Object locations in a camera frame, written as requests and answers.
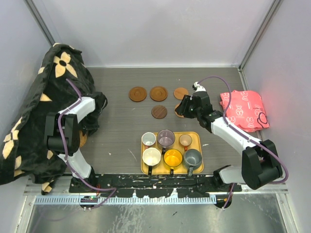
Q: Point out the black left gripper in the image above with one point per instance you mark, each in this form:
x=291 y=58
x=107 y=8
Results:
x=91 y=128

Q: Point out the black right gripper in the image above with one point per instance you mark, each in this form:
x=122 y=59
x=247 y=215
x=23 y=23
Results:
x=182 y=109

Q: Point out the light woven coaster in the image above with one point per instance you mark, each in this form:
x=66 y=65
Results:
x=83 y=138

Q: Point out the light wooden coaster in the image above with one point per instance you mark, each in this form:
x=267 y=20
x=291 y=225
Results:
x=176 y=112
x=180 y=92

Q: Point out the dark walnut coaster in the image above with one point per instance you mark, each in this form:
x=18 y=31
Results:
x=159 y=111

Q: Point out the dark brown ringed coaster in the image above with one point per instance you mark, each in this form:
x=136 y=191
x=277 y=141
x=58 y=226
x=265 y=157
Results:
x=158 y=93

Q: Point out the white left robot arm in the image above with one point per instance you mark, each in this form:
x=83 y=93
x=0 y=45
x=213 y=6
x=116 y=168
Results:
x=62 y=134

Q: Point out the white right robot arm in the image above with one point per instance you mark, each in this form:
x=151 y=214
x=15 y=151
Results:
x=260 y=163

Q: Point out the small orange cup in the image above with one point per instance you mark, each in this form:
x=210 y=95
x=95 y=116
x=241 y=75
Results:
x=185 y=141

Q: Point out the purple glass mug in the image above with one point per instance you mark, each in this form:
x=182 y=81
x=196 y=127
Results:
x=165 y=140

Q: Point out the pink patterned plastic package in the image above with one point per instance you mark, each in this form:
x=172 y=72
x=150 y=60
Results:
x=245 y=110

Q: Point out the grey mug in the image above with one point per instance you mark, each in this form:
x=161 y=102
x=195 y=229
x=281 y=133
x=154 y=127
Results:
x=192 y=159

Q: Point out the black floral plush blanket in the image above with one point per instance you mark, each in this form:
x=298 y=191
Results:
x=61 y=79

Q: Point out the yellow mug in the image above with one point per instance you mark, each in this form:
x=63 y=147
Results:
x=172 y=159

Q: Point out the small white mug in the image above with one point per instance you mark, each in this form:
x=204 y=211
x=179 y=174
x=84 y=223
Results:
x=148 y=139

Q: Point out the large white mug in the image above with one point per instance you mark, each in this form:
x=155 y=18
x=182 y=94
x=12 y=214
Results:
x=151 y=157

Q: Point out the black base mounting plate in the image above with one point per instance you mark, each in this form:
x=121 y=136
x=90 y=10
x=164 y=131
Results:
x=156 y=186

